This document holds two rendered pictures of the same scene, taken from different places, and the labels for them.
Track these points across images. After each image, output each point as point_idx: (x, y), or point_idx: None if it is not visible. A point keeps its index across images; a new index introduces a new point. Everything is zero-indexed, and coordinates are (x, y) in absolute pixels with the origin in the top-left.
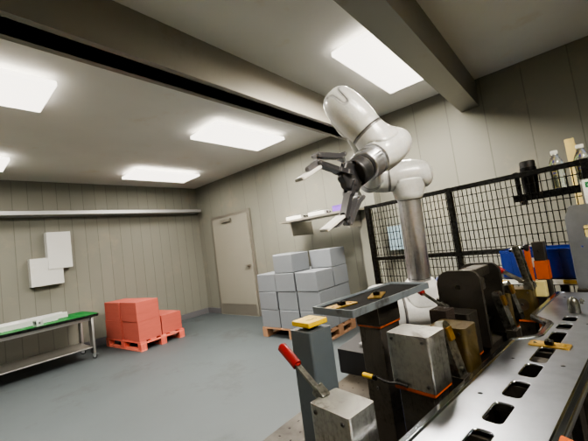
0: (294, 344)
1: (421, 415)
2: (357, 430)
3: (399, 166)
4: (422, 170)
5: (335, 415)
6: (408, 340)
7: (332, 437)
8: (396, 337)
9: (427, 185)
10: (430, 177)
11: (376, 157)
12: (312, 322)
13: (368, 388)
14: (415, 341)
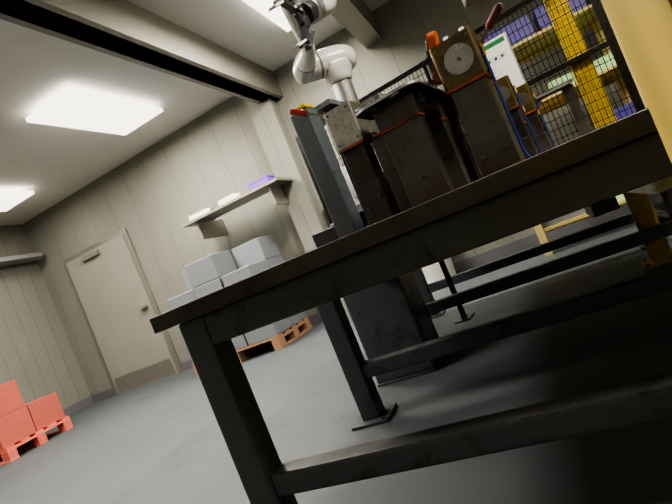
0: (295, 125)
1: (387, 147)
2: (353, 108)
3: (327, 50)
4: (346, 50)
5: (340, 105)
6: (368, 102)
7: (340, 120)
8: (361, 105)
9: (353, 65)
10: (354, 57)
11: (316, 1)
12: (305, 103)
13: (350, 179)
14: (372, 99)
